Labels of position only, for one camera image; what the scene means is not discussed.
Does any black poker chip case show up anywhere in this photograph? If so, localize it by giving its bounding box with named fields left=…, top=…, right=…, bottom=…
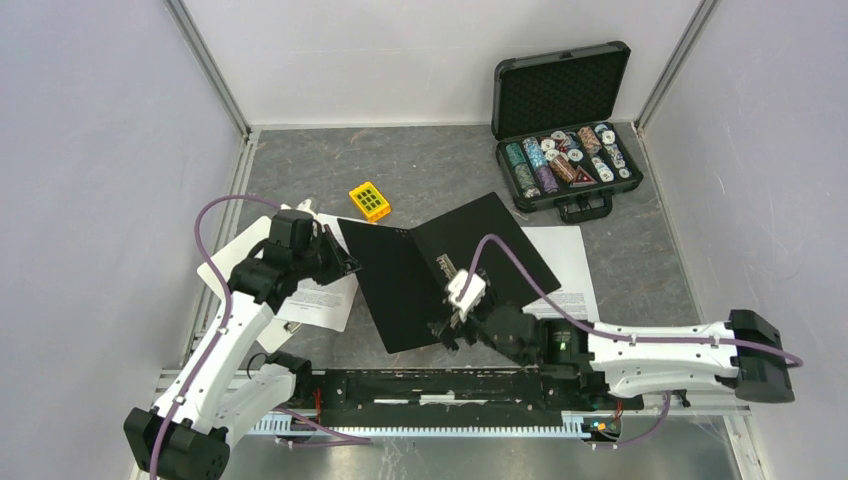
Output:
left=491, top=41, right=644, bottom=225

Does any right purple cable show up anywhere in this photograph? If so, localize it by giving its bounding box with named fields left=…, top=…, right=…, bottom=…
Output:
left=461, top=234, right=804, bottom=369

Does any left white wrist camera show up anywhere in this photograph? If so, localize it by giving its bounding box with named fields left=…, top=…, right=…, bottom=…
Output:
left=279, top=198, right=317, bottom=217

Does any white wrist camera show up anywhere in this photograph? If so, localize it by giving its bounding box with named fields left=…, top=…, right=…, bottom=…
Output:
left=279, top=198, right=317, bottom=217
left=446, top=269, right=487, bottom=321

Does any printed paper sheet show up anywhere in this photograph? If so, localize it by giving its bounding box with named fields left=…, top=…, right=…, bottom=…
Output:
left=522, top=226, right=600, bottom=322
left=274, top=212, right=362, bottom=333

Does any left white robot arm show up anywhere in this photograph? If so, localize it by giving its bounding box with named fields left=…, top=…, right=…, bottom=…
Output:
left=123, top=208, right=360, bottom=479

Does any yellow green toy block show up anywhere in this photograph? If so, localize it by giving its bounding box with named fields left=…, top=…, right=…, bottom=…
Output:
left=349, top=181, right=391, bottom=223

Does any white blank card sheet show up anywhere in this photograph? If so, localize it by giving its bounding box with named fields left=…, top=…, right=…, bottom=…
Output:
left=196, top=216, right=293, bottom=353

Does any red folder with black inside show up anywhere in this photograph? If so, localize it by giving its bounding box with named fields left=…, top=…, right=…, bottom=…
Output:
left=338, top=193, right=561, bottom=353

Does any metal folder clip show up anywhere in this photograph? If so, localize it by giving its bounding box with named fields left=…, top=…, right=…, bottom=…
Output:
left=436, top=254, right=458, bottom=281

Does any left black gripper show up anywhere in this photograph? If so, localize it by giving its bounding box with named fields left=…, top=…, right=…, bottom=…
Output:
left=293, top=224, right=362, bottom=286

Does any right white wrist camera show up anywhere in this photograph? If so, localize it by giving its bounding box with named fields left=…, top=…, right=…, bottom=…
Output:
left=446, top=269, right=487, bottom=321

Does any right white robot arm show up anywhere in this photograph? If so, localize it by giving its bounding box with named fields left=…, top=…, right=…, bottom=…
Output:
left=429, top=306, right=795, bottom=408

